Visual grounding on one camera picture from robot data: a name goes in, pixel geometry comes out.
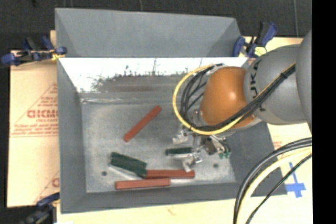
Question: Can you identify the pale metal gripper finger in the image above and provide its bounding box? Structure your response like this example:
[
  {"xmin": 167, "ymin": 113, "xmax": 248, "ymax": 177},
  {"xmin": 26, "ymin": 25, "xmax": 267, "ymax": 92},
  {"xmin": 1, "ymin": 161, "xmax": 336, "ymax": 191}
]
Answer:
[
  {"xmin": 182, "ymin": 153, "xmax": 203, "ymax": 173},
  {"xmin": 172, "ymin": 130, "xmax": 191, "ymax": 145}
]

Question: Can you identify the dark green block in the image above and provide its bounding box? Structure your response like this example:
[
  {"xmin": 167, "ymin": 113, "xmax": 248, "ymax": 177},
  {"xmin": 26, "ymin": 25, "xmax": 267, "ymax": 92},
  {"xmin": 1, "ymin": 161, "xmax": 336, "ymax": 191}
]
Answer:
[
  {"xmin": 108, "ymin": 157, "xmax": 148, "ymax": 178},
  {"xmin": 165, "ymin": 147, "xmax": 193, "ymax": 157},
  {"xmin": 110, "ymin": 152, "xmax": 148, "ymax": 169}
]

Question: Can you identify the red-brown flat block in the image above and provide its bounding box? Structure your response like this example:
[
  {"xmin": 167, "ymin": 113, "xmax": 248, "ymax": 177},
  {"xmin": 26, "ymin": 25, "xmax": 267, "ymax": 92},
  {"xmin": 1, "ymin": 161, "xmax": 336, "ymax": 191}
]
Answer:
[
  {"xmin": 143, "ymin": 169, "xmax": 196, "ymax": 180},
  {"xmin": 123, "ymin": 105, "xmax": 162, "ymax": 143},
  {"xmin": 114, "ymin": 177, "xmax": 172, "ymax": 190}
]

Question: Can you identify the grey metal bin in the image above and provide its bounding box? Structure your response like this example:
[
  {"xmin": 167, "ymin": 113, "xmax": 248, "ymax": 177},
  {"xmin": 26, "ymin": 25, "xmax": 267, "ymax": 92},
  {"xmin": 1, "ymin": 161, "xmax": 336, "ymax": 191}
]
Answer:
[{"xmin": 54, "ymin": 7, "xmax": 287, "ymax": 214}]

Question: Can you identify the brown cardboard board, red print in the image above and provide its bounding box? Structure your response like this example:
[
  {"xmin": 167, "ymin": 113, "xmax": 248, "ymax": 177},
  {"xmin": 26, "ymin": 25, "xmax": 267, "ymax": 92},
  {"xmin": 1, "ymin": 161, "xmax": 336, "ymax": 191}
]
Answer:
[{"xmin": 6, "ymin": 30, "xmax": 61, "ymax": 208}]

